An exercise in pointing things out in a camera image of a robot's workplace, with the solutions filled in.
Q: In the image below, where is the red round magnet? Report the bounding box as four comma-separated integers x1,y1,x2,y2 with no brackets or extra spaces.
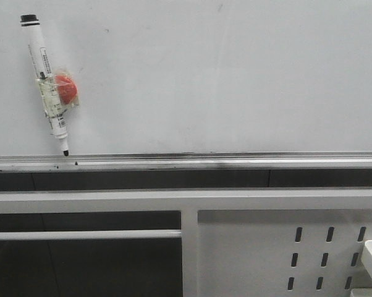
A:
54,69,80,110

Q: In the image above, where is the white whiteboard marker pen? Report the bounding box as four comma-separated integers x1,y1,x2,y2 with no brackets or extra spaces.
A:
20,14,69,157

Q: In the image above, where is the white whiteboard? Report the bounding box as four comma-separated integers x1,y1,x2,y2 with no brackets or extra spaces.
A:
0,1,372,156

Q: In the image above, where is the white perforated metal panel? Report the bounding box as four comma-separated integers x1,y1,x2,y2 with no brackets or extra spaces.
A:
197,210,372,296

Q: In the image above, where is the white metal frame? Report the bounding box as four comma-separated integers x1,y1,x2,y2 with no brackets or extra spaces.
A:
0,189,372,296

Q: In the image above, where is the aluminium whiteboard tray rail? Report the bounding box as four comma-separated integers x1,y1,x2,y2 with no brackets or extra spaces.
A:
0,152,372,173

